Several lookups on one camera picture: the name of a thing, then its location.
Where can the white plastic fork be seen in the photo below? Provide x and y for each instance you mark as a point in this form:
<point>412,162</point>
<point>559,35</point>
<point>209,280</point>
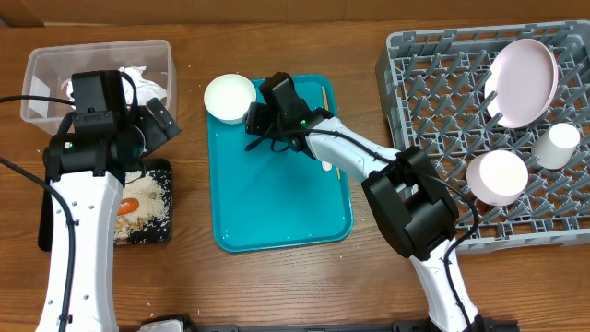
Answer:
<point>327,167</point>

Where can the grey dishwasher rack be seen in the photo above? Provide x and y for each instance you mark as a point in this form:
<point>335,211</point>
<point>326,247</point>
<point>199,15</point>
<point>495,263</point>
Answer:
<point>431,85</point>

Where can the black plastic tray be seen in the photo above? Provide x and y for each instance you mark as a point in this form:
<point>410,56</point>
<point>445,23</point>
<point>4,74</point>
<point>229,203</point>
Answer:
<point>163,203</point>

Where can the orange carrot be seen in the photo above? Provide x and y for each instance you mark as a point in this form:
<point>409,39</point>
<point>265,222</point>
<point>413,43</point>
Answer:
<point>128,205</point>

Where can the pink round plate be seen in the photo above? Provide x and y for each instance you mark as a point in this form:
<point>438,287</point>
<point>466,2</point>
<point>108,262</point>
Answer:
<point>524,76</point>

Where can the small crumpled white tissue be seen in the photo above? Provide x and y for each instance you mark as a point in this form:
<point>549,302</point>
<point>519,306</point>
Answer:
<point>68,85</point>

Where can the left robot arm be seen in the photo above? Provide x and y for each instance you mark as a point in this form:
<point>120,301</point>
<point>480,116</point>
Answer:
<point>86,163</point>

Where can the light green bowl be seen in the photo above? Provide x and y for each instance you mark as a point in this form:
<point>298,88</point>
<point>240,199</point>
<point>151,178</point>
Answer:
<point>228,98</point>

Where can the spilled white rice pile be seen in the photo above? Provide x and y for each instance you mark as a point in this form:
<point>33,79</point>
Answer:
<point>145,198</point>

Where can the clear plastic waste bin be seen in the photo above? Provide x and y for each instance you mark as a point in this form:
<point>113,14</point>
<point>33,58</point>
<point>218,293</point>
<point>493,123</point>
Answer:
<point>46,69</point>

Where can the large crumpled white tissue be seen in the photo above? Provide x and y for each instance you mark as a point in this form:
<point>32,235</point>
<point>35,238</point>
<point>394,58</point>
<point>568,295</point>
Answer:
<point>146,89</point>

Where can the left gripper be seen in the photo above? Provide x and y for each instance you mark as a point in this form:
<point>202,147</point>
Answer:
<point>157,134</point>

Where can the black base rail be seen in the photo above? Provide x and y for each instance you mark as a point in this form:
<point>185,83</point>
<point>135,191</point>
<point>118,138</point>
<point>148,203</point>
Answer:
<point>484,324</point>

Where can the white upturned cup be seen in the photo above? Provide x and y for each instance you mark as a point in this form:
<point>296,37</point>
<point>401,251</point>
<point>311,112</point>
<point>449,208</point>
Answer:
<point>556,146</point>

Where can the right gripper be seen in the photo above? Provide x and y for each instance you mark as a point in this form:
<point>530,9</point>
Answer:
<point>253,119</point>

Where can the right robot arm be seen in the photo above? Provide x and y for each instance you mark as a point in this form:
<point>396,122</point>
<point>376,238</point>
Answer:
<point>413,207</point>

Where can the wooden chopstick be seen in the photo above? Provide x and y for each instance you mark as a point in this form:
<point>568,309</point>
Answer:
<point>326,106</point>

